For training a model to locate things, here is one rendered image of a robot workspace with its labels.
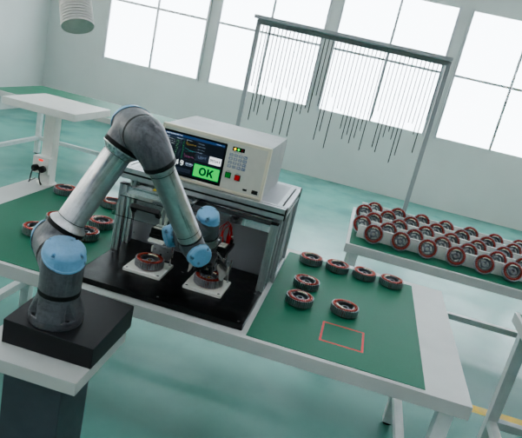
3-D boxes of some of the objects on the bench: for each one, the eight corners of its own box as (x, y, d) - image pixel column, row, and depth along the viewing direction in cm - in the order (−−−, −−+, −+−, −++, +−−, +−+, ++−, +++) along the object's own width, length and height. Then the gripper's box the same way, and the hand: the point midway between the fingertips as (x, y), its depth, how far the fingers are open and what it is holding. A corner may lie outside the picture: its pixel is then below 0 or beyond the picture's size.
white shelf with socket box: (63, 209, 267) (75, 114, 253) (-6, 189, 272) (2, 96, 259) (99, 195, 300) (110, 109, 287) (36, 177, 305) (45, 93, 292)
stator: (217, 292, 209) (219, 283, 208) (188, 284, 211) (190, 275, 210) (225, 282, 220) (227, 273, 219) (198, 274, 221) (200, 265, 220)
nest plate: (220, 299, 208) (221, 295, 207) (181, 288, 210) (182, 284, 209) (230, 284, 222) (231, 282, 221) (194, 274, 224) (194, 271, 224)
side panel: (273, 282, 238) (290, 211, 229) (266, 281, 238) (283, 209, 229) (284, 262, 264) (300, 197, 255) (278, 260, 265) (294, 195, 256)
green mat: (63, 279, 200) (63, 279, 200) (-86, 234, 209) (-86, 233, 209) (161, 215, 289) (161, 215, 289) (54, 185, 298) (54, 185, 298)
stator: (156, 275, 213) (158, 265, 212) (128, 266, 214) (130, 257, 213) (167, 265, 223) (168, 256, 222) (141, 257, 225) (142, 248, 224)
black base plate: (241, 330, 193) (242, 325, 192) (71, 279, 202) (72, 273, 201) (267, 282, 237) (268, 277, 237) (128, 242, 246) (128, 236, 246)
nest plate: (159, 281, 211) (159, 277, 211) (122, 269, 213) (122, 267, 213) (173, 268, 225) (173, 264, 225) (138, 257, 227) (138, 255, 227)
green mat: (425, 390, 182) (426, 389, 182) (245, 335, 191) (246, 335, 191) (411, 286, 271) (411, 285, 271) (289, 251, 280) (289, 251, 280)
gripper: (175, 245, 195) (176, 280, 209) (229, 261, 192) (227, 295, 206) (185, 228, 200) (185, 263, 215) (237, 242, 198) (234, 277, 212)
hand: (208, 273), depth 213 cm, fingers open, 14 cm apart
